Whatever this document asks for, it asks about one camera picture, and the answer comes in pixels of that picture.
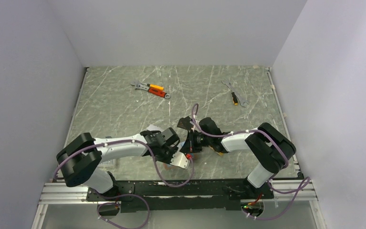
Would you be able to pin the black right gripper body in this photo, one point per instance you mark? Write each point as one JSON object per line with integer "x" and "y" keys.
{"x": 197, "y": 141}

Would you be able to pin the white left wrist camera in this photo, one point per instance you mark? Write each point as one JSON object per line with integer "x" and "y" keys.
{"x": 180, "y": 160}

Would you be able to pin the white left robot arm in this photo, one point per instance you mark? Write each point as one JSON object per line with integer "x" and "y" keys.
{"x": 79, "y": 159}

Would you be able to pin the clear plastic screw box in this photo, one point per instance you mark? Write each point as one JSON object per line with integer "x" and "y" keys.
{"x": 109, "y": 163}

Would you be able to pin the brown leather card holder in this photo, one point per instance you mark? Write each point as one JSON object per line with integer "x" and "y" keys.
{"x": 191, "y": 155}

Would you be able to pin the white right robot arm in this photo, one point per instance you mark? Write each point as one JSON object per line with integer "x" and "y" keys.
{"x": 272, "y": 149}

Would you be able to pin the black VIP card stack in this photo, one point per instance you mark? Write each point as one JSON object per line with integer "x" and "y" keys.
{"x": 185, "y": 123}

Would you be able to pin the silver open end wrench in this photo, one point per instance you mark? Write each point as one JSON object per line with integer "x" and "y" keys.
{"x": 242, "y": 101}

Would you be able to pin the silver magnetic stripe card stack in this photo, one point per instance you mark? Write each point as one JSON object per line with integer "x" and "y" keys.
{"x": 153, "y": 128}

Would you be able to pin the aluminium frame rail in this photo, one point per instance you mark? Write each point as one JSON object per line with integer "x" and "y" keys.
{"x": 60, "y": 194}

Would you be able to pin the red orange adjustable wrench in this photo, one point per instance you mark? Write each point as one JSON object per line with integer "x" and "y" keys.
{"x": 151, "y": 88}

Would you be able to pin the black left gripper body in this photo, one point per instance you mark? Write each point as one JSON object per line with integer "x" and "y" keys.
{"x": 166, "y": 155}

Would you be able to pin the yellow handled screwdriver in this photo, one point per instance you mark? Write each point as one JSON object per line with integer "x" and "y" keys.
{"x": 234, "y": 98}

